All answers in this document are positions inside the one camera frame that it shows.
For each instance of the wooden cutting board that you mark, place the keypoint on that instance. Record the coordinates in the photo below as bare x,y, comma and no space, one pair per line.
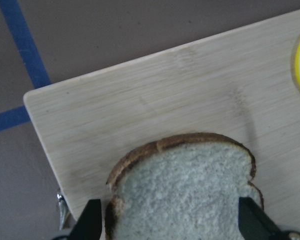
237,83

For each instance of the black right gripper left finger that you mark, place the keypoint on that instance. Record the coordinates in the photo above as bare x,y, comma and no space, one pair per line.
89,224

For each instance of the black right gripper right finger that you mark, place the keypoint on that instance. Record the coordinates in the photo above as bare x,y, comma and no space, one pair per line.
254,224

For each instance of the bread slice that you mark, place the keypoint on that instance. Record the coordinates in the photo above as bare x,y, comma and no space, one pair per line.
182,187

